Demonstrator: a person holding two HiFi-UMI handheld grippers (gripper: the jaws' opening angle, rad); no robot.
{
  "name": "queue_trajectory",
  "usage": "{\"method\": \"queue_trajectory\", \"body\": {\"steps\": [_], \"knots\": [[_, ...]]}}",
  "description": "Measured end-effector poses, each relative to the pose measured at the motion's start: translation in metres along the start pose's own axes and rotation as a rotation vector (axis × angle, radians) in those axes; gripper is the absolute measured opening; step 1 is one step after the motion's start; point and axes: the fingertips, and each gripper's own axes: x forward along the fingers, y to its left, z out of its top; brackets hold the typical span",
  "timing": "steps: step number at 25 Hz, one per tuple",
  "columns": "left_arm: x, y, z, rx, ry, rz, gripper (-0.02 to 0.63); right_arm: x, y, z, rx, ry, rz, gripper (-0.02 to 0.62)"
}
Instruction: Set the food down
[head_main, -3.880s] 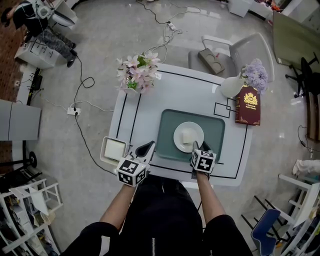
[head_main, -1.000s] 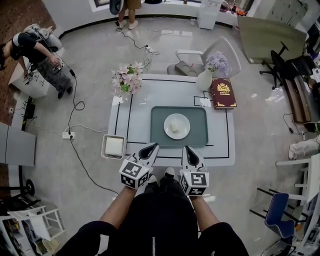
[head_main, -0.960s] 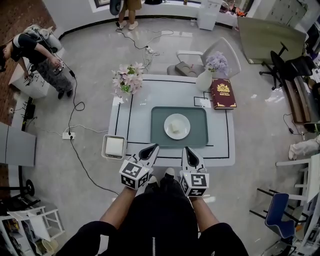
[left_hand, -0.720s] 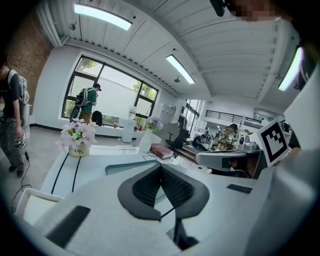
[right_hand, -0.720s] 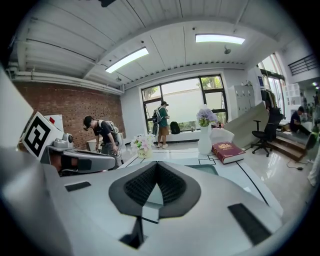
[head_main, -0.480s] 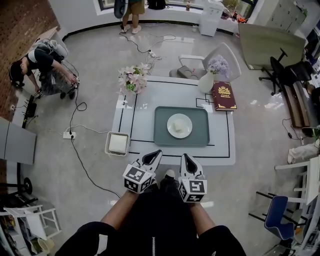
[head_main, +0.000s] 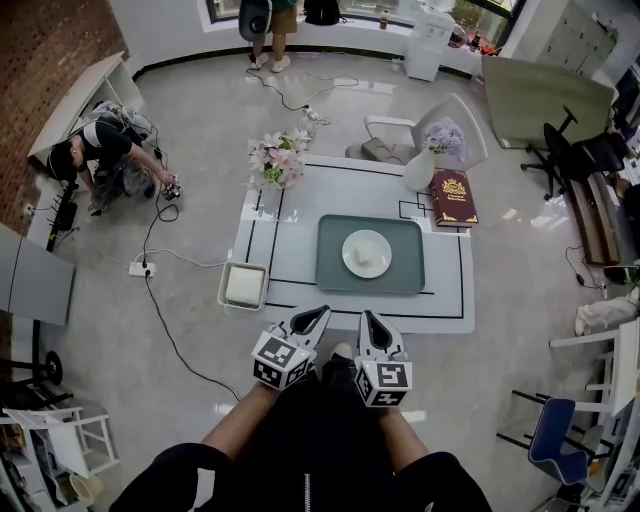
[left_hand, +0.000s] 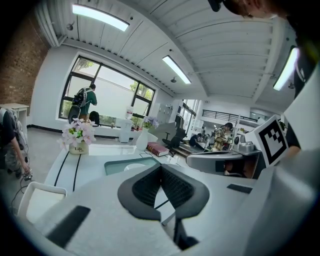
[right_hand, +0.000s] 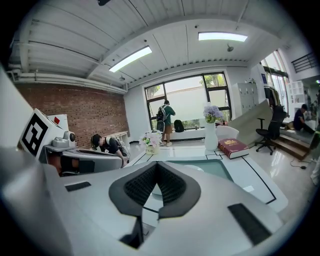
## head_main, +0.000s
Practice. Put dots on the purple flower bouquet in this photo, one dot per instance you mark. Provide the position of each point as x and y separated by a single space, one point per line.
442 137

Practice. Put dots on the brown wooden bench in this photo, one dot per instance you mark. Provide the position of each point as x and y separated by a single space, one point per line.
595 220

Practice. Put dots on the pink flower bouquet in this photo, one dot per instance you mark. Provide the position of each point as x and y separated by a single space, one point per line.
277 157

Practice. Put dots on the white water dispenser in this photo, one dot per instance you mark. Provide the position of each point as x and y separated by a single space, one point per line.
427 45

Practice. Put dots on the white power strip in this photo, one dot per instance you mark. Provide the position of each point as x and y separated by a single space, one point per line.
142 269
311 112

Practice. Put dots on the black backpack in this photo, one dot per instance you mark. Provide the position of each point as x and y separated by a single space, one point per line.
322 11

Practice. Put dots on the dark bottle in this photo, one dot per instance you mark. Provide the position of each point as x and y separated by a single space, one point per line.
385 20

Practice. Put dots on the white square block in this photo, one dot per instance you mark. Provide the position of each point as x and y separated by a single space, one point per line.
245 285

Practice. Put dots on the white shelf rack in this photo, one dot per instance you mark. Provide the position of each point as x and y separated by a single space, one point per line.
65 440

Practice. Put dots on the red hardcover book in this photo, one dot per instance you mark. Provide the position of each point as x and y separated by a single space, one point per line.
452 197

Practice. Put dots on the beige board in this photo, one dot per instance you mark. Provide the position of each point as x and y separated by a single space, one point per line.
540 95

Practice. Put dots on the white round plate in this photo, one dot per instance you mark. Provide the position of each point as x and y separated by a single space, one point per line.
382 260

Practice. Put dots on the person's right forearm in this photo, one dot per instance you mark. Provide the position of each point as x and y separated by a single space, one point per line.
405 440

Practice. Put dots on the white desk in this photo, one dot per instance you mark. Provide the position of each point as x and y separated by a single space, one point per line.
629 360

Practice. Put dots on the person's right shoe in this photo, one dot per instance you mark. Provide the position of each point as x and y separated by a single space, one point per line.
341 350

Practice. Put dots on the black wheeled cart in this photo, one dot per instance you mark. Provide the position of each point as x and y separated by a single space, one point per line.
52 367

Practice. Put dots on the white cabinet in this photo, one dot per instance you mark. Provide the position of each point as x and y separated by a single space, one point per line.
75 105

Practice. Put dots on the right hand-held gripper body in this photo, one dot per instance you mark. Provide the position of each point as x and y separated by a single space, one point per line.
385 380

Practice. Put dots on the black framed window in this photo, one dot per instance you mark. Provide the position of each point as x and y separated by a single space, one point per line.
215 10

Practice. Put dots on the cream bucket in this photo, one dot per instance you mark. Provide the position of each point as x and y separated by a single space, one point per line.
85 489

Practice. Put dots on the green tray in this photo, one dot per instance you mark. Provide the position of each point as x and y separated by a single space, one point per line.
405 270

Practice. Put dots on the person's black shirt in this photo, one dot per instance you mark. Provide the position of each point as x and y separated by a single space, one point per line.
310 460

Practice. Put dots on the person's left forearm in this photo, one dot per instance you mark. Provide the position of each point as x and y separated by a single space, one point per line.
235 425

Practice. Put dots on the blue chair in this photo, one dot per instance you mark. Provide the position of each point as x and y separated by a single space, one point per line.
555 440

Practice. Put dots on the grey box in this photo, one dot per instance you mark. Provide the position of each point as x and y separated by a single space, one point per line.
377 149

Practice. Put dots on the white cube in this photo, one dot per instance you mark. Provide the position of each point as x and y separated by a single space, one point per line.
365 255

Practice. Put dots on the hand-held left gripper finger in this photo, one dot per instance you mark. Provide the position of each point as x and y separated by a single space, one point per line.
322 332
305 314

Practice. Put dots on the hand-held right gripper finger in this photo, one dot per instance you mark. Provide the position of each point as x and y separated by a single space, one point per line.
392 337
365 340

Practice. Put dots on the person's black trousers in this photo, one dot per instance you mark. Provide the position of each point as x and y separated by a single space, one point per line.
337 375

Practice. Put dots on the black rack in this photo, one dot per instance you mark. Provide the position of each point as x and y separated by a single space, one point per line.
65 215

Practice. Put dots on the grey locker cabinet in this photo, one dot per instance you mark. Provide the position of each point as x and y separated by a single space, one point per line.
577 35

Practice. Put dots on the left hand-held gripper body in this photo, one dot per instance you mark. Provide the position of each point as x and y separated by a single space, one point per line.
282 360

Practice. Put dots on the white square container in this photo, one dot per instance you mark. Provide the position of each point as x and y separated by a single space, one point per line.
221 295

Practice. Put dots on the grey panel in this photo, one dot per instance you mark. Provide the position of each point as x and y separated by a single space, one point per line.
35 275

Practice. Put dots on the black office chair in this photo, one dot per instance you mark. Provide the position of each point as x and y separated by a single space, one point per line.
555 145

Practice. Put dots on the white chair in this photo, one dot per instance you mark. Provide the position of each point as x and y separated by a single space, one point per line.
452 112

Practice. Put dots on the white table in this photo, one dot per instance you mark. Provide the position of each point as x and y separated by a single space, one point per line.
450 280

